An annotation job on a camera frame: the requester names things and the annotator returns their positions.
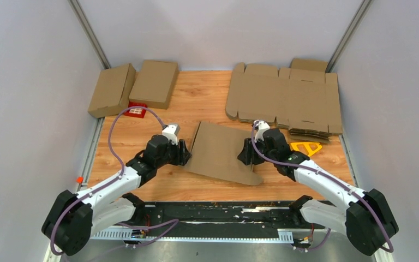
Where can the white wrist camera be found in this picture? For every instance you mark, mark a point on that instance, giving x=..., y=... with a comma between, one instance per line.
x=260, y=127
x=171, y=133

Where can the folded cardboard box upright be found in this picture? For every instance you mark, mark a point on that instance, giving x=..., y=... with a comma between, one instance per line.
x=155, y=84

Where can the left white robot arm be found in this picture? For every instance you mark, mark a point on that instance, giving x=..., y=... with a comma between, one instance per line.
x=75, y=217

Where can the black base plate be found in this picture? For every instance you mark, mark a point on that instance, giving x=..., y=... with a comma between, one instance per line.
x=223, y=220

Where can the yellow plastic wedge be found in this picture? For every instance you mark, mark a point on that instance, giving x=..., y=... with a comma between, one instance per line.
x=310, y=148

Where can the red plastic block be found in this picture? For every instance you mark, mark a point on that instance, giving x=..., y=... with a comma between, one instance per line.
x=136, y=110

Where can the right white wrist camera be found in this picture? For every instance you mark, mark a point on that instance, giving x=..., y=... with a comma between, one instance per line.
x=260, y=127

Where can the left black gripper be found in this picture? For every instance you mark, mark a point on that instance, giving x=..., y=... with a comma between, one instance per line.
x=183, y=156

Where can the cardboard box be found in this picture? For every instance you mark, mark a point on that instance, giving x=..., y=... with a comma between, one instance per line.
x=111, y=94
x=214, y=152
x=155, y=84

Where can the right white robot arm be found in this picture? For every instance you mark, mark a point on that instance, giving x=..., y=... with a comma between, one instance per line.
x=363, y=216

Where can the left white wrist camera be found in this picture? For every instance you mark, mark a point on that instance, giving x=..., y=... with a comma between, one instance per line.
x=171, y=133

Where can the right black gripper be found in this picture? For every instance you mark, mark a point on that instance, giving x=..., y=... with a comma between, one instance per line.
x=247, y=155

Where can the stack of flat cardboard sheets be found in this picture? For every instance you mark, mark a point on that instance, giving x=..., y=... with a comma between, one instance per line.
x=302, y=98

